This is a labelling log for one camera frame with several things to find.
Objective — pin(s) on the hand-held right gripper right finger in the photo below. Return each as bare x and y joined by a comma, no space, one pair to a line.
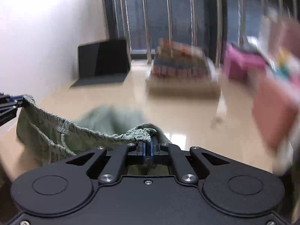
151,152

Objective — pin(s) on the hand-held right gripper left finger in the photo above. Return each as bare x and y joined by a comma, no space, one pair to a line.
144,152

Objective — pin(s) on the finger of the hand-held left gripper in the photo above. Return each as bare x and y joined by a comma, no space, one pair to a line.
17,96
11,106

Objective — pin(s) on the green printed pants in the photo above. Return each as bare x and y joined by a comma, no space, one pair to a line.
46,136

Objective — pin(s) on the floral red folded cloth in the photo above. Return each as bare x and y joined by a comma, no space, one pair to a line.
180,71

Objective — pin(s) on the black tablet with keyboard cover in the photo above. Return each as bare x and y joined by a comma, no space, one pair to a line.
103,58

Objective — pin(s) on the floral orange folded cloth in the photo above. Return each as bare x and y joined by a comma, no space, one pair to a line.
180,48

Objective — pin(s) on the magenta box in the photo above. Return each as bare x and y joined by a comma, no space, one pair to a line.
241,63

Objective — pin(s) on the salmon pink storage box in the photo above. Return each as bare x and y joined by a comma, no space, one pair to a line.
274,112

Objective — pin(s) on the row of steel window bars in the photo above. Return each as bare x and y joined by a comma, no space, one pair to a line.
145,23

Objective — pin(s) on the yellow white plush toy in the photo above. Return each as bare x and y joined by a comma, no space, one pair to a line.
284,56

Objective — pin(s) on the dusty pink bag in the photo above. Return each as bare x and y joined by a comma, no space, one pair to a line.
287,35

